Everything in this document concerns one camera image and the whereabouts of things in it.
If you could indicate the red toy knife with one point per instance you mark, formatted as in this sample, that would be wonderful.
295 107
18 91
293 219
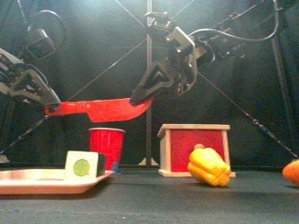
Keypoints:
108 110

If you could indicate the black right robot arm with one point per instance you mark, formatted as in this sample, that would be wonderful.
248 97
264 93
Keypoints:
229 46

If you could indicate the red plastic cup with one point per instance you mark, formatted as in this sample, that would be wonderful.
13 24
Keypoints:
104 143

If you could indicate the white rectangular box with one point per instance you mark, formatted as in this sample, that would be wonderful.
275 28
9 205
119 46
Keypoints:
193 137

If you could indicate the small blue toy piece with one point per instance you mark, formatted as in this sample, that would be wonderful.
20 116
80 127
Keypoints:
115 168

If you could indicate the pink plastic tray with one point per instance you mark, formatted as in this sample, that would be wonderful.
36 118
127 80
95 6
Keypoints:
38 182

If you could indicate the yellow toy bell pepper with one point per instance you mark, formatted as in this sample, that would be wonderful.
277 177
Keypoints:
208 167

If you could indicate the orange toy vegetable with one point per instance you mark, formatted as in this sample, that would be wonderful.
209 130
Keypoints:
291 172

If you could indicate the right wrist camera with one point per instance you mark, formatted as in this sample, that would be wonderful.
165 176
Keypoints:
157 24

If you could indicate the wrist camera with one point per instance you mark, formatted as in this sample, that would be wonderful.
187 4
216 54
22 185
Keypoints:
157 24
38 45

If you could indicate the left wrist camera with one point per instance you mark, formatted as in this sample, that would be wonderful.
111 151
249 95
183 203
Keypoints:
38 45

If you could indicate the grey metal frame post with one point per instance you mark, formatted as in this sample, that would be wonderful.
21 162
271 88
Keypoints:
148 140

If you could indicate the black frame upright post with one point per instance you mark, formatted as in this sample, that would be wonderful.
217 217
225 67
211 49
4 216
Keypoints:
279 87

